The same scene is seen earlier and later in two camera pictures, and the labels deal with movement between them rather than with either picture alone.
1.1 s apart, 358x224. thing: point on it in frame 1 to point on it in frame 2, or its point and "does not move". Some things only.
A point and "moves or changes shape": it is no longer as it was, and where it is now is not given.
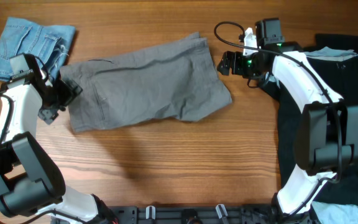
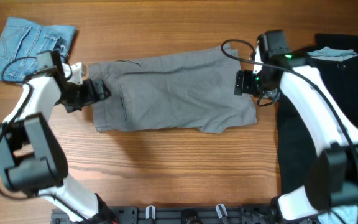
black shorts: [354, 79] does not move
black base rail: [258, 214] does not move
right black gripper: [238, 67] to [243, 84]
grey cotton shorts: [176, 78] moves or changes shape
